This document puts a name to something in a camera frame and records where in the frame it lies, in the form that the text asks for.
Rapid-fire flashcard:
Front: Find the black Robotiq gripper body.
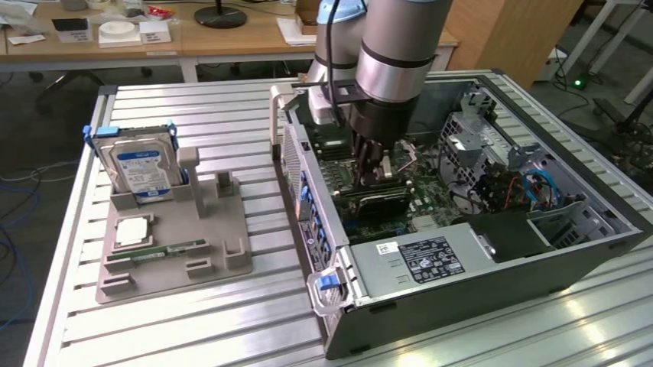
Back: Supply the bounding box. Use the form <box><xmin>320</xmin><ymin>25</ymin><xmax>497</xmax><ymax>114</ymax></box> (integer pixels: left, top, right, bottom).
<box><xmin>350</xmin><ymin>99</ymin><xmax>418</xmax><ymax>150</ymax></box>

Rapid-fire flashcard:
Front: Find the graphics card with metal bracket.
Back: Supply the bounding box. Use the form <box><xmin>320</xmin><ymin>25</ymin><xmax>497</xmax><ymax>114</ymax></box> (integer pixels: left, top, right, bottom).
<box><xmin>350</xmin><ymin>187</ymin><xmax>412</xmax><ymax>221</ymax></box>

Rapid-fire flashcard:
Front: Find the metal socket cover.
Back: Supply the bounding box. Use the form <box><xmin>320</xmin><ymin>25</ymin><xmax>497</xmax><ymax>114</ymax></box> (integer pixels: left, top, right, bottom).
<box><xmin>380</xmin><ymin>139</ymin><xmax>422</xmax><ymax>180</ymax></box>

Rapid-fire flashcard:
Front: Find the green motherboard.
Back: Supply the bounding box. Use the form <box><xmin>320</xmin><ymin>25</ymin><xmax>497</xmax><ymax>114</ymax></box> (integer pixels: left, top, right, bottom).
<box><xmin>304</xmin><ymin>125</ymin><xmax>460</xmax><ymax>244</ymax></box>

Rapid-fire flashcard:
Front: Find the perforated metal disk bay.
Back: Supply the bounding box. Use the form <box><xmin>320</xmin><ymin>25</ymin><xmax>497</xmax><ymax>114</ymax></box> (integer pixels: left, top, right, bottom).
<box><xmin>438</xmin><ymin>89</ymin><xmax>511</xmax><ymax>184</ymax></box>

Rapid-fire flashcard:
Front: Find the grey power supply unit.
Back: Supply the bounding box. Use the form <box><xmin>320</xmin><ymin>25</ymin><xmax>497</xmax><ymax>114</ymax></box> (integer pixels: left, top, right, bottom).
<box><xmin>348</xmin><ymin>222</ymin><xmax>499</xmax><ymax>299</ymax></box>

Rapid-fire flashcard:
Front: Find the white paper stack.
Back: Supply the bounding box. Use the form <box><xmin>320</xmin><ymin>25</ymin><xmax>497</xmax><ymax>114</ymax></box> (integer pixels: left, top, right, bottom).
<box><xmin>276</xmin><ymin>17</ymin><xmax>320</xmax><ymax>47</ymax></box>

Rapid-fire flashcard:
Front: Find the black plastic air shroud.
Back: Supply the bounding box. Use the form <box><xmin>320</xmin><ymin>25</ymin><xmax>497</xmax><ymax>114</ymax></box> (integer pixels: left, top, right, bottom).
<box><xmin>452</xmin><ymin>212</ymin><xmax>557</xmax><ymax>263</ymax></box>

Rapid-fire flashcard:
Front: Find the small cardboard box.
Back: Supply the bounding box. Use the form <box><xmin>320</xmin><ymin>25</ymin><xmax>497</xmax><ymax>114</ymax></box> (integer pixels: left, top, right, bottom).
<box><xmin>295</xmin><ymin>0</ymin><xmax>322</xmax><ymax>26</ymax></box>

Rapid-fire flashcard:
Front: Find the blue case release latch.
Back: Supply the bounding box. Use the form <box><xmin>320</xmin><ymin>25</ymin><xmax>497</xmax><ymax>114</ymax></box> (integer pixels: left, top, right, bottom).
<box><xmin>315</xmin><ymin>274</ymin><xmax>340</xmax><ymax>294</ymax></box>

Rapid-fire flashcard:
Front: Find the wooden cabinet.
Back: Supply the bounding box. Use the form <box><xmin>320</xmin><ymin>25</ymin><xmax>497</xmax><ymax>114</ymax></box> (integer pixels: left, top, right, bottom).
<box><xmin>443</xmin><ymin>0</ymin><xmax>586</xmax><ymax>89</ymax></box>

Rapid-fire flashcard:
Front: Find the wooden desk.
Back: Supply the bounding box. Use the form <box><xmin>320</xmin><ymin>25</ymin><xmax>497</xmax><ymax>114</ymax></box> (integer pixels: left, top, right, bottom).
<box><xmin>0</xmin><ymin>0</ymin><xmax>460</xmax><ymax>83</ymax></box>

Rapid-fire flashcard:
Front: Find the grey metal disk bay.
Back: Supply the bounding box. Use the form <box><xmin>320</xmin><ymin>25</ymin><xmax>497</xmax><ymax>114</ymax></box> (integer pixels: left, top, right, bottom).
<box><xmin>525</xmin><ymin>198</ymin><xmax>618</xmax><ymax>249</ymax></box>

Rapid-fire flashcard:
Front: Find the grey plastic parts rack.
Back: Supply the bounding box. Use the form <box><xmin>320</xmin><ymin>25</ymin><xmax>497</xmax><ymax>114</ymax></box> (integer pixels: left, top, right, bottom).
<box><xmin>95</xmin><ymin>147</ymin><xmax>253</xmax><ymax>305</ymax></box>

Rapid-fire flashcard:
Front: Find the black round lamp base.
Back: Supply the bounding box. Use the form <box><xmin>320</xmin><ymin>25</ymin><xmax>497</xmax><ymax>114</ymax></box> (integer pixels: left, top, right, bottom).
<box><xmin>192</xmin><ymin>0</ymin><xmax>248</xmax><ymax>28</ymax></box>

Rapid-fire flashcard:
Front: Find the open black PC case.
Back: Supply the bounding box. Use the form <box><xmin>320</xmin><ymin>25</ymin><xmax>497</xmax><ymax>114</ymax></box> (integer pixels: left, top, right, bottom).
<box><xmin>268</xmin><ymin>74</ymin><xmax>645</xmax><ymax>361</ymax></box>

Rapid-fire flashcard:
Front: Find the hard disk in blue caddy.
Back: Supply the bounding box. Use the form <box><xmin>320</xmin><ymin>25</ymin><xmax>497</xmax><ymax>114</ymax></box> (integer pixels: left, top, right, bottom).
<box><xmin>80</xmin><ymin>121</ymin><xmax>179</xmax><ymax>203</ymax></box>

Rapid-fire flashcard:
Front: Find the black equipment stand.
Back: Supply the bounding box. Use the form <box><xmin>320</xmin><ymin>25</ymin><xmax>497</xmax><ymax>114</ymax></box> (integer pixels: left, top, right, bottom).
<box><xmin>590</xmin><ymin>97</ymin><xmax>653</xmax><ymax>169</ymax></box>

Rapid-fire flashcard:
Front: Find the silver CPU chip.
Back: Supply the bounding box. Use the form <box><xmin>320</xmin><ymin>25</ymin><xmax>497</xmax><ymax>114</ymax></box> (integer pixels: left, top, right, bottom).
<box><xmin>115</xmin><ymin>218</ymin><xmax>152</xmax><ymax>248</ymax></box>

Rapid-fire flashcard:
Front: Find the white labelled box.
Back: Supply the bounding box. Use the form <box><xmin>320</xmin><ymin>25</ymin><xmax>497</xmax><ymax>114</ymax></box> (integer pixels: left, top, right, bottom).
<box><xmin>137</xmin><ymin>19</ymin><xmax>172</xmax><ymax>45</ymax></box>

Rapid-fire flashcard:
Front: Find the white round dish on box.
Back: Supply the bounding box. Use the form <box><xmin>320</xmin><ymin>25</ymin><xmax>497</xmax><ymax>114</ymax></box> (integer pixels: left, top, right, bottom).
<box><xmin>96</xmin><ymin>21</ymin><xmax>143</xmax><ymax>49</ymax></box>

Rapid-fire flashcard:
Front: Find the white box with black lid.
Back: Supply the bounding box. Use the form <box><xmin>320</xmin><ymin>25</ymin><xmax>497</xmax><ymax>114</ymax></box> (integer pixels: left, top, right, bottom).
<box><xmin>49</xmin><ymin>17</ymin><xmax>96</xmax><ymax>44</ymax></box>

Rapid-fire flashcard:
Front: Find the clear plastic bag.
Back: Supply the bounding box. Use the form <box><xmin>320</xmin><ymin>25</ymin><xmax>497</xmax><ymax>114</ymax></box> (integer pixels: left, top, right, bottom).
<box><xmin>0</xmin><ymin>0</ymin><xmax>47</xmax><ymax>35</ymax></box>

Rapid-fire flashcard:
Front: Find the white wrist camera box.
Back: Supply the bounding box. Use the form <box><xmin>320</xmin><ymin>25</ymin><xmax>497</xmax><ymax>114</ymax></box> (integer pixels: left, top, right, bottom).
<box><xmin>304</xmin><ymin>78</ymin><xmax>370</xmax><ymax>126</ymax></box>

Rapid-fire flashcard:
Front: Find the blue data wire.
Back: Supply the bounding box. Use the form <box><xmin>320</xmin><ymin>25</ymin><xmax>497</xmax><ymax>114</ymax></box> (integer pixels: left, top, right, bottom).
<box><xmin>522</xmin><ymin>167</ymin><xmax>562</xmax><ymax>211</ymax></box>

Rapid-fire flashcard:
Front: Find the white desk frame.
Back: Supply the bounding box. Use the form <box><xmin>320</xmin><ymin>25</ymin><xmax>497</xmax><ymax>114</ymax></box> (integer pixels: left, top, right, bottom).
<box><xmin>558</xmin><ymin>0</ymin><xmax>653</xmax><ymax>104</ymax></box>

